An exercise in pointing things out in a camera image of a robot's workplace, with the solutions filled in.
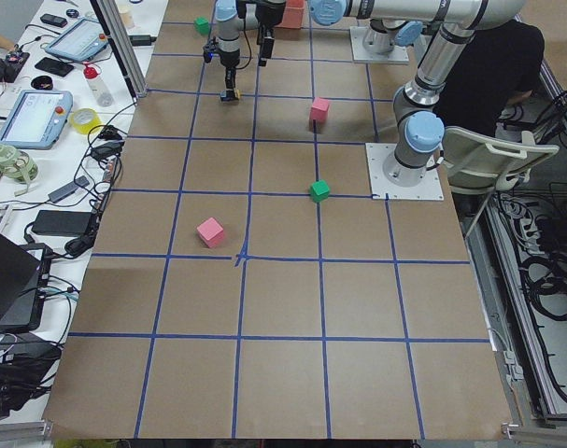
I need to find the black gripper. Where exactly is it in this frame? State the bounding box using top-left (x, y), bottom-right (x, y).
top-left (203, 37), bottom-right (240, 90)
top-left (257, 0), bottom-right (287, 66)

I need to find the yellow push button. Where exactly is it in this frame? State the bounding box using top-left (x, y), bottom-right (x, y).
top-left (220, 89), bottom-right (241, 103)

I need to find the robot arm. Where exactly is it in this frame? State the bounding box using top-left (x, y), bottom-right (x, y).
top-left (203, 1), bottom-right (258, 103)
top-left (308, 1), bottom-right (525, 186)

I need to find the pink cube near arm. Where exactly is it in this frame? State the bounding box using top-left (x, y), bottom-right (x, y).
top-left (196, 217), bottom-right (225, 248)

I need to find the pink plastic bin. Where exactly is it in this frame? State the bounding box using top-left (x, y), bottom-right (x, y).
top-left (277, 0), bottom-right (305, 29)

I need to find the green cube near bin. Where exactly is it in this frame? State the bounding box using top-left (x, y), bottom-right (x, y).
top-left (193, 17), bottom-right (211, 35)

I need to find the pink cube centre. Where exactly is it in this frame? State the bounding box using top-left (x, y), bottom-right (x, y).
top-left (309, 97), bottom-right (331, 123)

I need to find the green cube front left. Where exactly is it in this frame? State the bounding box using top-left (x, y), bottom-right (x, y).
top-left (309, 179), bottom-right (331, 203)

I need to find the red capped squeeze bottle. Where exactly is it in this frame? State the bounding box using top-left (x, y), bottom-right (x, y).
top-left (83, 63), bottom-right (114, 107)

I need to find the yellow tape roll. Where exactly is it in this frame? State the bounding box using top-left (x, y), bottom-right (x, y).
top-left (68, 108), bottom-right (103, 135)

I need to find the teach pendant far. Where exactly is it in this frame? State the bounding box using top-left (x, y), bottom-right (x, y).
top-left (45, 18), bottom-right (108, 63)

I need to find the teach pendant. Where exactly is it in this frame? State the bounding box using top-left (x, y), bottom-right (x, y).
top-left (45, 18), bottom-right (108, 63)
top-left (0, 90), bottom-right (73, 150)

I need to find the teach pendant near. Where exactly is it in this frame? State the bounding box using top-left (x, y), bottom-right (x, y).
top-left (0, 90), bottom-right (73, 150)

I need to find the black power adapter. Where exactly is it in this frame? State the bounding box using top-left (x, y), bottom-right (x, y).
top-left (32, 210), bottom-right (92, 237)

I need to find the green water bottle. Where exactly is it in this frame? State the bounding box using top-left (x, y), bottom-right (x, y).
top-left (0, 144), bottom-right (38, 197)

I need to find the seated person in black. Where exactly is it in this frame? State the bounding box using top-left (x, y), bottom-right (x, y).
top-left (433, 20), bottom-right (545, 137)

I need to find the white office chair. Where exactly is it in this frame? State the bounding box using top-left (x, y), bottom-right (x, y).
top-left (439, 125), bottom-right (560, 239)

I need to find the black laptop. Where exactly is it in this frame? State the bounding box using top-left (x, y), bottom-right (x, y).
top-left (0, 233), bottom-right (51, 334)

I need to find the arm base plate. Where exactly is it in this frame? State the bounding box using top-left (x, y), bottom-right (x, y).
top-left (365, 143), bottom-right (444, 202)
top-left (349, 26), bottom-right (409, 65)

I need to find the aluminium frame post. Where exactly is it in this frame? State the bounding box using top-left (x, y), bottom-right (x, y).
top-left (90, 0), bottom-right (148, 99)

